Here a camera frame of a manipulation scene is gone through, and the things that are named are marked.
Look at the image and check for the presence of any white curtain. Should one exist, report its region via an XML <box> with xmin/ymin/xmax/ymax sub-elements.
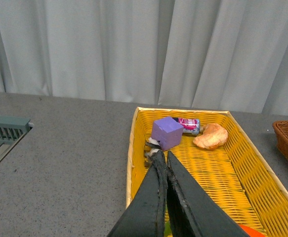
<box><xmin>0</xmin><ymin>0</ymin><xmax>288</xmax><ymax>116</ymax></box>

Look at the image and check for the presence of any orange toy object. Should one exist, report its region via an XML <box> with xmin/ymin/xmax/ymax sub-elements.
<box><xmin>239</xmin><ymin>224</ymin><xmax>265</xmax><ymax>237</ymax></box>

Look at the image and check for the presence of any yellow wicker basket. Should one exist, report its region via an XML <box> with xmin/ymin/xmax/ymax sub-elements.
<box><xmin>126</xmin><ymin>107</ymin><xmax>288</xmax><ymax>237</ymax></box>

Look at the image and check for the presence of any green toy object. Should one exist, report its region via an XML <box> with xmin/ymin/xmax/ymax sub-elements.
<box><xmin>164</xmin><ymin>221</ymin><xmax>172</xmax><ymax>237</ymax></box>

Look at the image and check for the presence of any grey-green plastic crate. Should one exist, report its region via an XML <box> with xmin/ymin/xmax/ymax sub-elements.
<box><xmin>0</xmin><ymin>116</ymin><xmax>34</xmax><ymax>163</ymax></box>

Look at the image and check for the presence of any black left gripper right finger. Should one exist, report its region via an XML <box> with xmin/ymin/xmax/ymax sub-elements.
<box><xmin>166</xmin><ymin>151</ymin><xmax>248</xmax><ymax>237</ymax></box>

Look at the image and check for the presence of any small pink-labelled can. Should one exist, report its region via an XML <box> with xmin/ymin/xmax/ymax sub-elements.
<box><xmin>173</xmin><ymin>118</ymin><xmax>201</xmax><ymax>136</ymax></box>

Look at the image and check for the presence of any toy bread croissant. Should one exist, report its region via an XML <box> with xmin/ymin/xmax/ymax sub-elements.
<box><xmin>193</xmin><ymin>123</ymin><xmax>228</xmax><ymax>150</ymax></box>

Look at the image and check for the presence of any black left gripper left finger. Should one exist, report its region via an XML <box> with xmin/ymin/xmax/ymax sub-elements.
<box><xmin>108</xmin><ymin>151</ymin><xmax>168</xmax><ymax>237</ymax></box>

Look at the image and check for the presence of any purple foam cube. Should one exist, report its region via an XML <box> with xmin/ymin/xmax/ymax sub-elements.
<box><xmin>151</xmin><ymin>117</ymin><xmax>183</xmax><ymax>151</ymax></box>

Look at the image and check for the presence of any small black-white toy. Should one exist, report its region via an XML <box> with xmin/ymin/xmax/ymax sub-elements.
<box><xmin>144</xmin><ymin>137</ymin><xmax>162</xmax><ymax>168</ymax></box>

